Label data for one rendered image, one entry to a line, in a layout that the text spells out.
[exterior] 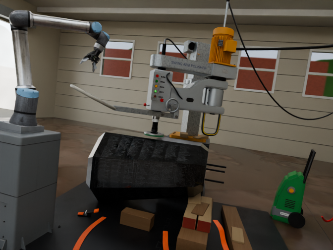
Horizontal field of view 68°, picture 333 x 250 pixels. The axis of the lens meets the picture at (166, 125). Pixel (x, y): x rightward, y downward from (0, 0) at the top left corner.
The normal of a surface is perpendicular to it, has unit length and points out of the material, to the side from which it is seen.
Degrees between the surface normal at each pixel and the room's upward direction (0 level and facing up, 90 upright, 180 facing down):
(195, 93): 90
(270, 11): 90
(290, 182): 90
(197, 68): 90
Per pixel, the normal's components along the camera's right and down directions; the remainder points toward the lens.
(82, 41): -0.29, 0.05
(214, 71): 0.29, 0.12
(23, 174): 0.95, 0.15
